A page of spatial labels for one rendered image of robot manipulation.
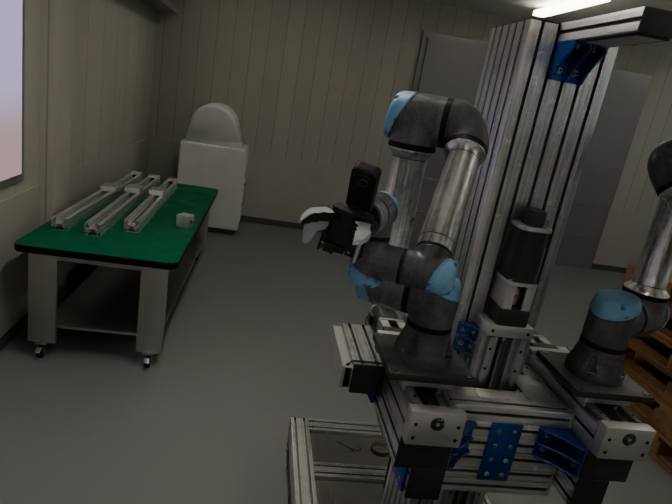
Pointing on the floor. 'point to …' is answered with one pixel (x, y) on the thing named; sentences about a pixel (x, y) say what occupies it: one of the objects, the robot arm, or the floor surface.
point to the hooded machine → (216, 163)
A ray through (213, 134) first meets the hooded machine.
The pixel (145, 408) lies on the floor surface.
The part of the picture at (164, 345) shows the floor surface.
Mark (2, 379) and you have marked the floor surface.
